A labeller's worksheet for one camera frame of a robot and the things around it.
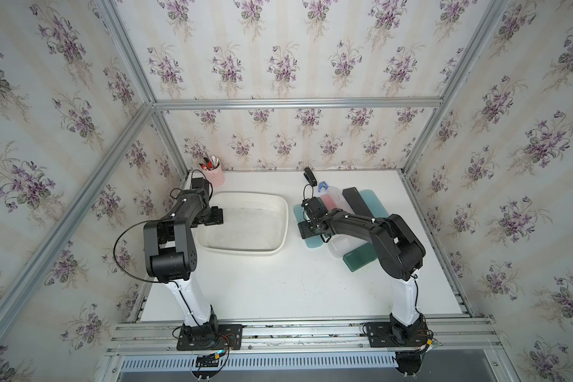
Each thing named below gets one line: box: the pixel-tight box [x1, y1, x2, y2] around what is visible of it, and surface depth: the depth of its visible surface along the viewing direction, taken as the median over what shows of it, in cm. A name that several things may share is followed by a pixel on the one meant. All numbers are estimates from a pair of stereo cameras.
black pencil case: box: [342, 187, 374, 218], surface depth 107 cm
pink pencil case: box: [320, 193, 337, 211], surface depth 108 cm
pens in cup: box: [198, 152, 220, 171], surface depth 111 cm
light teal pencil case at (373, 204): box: [359, 189, 390, 219], surface depth 109 cm
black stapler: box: [303, 167, 318, 188], surface depth 117 cm
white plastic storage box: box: [194, 191, 289, 256], surface depth 100 cm
